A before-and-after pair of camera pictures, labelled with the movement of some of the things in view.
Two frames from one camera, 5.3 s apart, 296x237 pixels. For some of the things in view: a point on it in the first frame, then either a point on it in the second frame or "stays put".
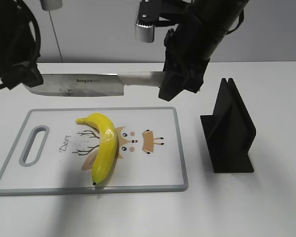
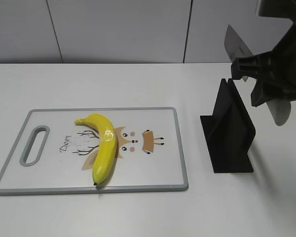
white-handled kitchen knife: (100, 84) to (237, 48)
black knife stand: (229, 132) stays put
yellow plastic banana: (105, 155) stays put
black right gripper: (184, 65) to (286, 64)
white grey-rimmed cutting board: (54, 154) stays put
